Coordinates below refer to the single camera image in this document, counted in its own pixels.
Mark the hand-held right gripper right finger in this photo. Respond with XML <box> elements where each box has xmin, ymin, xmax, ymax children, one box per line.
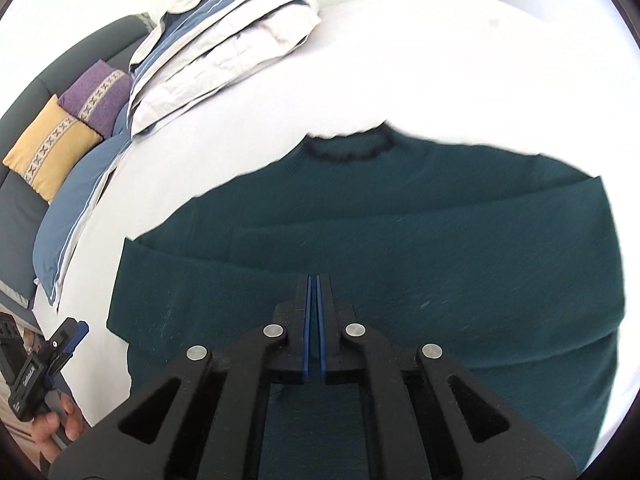
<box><xmin>317</xmin><ymin>274</ymin><xmax>582</xmax><ymax>480</ymax></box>

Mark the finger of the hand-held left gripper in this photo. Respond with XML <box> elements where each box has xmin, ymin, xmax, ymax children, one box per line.
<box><xmin>47</xmin><ymin>317</ymin><xmax>92</xmax><ymax>367</ymax></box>

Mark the grey sofa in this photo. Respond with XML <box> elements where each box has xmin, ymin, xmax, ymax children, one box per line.
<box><xmin>0</xmin><ymin>12</ymin><xmax>152</xmax><ymax>321</ymax></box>

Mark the person's left hand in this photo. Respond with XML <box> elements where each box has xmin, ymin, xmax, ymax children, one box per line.
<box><xmin>30</xmin><ymin>394</ymin><xmax>87</xmax><ymax>461</ymax></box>

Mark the folded white blue duvet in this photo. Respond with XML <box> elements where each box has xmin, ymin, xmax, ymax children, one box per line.
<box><xmin>127</xmin><ymin>0</ymin><xmax>322</xmax><ymax>139</ymax></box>

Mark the dark green knit sweater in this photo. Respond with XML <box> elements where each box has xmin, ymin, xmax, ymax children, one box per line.
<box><xmin>106</xmin><ymin>121</ymin><xmax>627</xmax><ymax>480</ymax></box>

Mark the purple patterned cushion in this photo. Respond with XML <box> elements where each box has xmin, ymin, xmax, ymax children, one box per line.
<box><xmin>57</xmin><ymin>59</ymin><xmax>135</xmax><ymax>140</ymax></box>

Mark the yellow patterned cushion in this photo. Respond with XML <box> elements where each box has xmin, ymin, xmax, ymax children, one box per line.
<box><xmin>2</xmin><ymin>94</ymin><xmax>104</xmax><ymax>205</ymax></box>

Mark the blue pillow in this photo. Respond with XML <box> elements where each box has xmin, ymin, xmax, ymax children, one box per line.
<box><xmin>32</xmin><ymin>110</ymin><xmax>137</xmax><ymax>306</ymax></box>

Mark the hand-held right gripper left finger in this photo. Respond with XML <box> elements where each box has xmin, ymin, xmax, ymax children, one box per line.
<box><xmin>47</xmin><ymin>275</ymin><xmax>312</xmax><ymax>480</ymax></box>

